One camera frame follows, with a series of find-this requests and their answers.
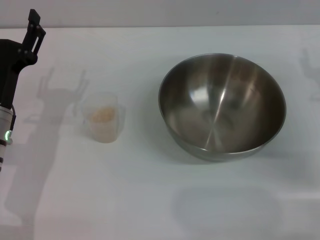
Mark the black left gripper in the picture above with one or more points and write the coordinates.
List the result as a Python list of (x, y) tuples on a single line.
[(8, 65)]

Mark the uncooked rice grains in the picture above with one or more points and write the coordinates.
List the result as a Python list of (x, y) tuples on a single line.
[(103, 115)]

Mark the clear plastic measuring cup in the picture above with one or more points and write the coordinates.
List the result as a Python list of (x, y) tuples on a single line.
[(110, 132)]

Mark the stainless steel mixing bowl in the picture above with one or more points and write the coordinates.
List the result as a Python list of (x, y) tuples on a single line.
[(220, 105)]

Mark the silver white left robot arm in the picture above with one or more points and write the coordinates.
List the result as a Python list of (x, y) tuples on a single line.
[(4, 125)]

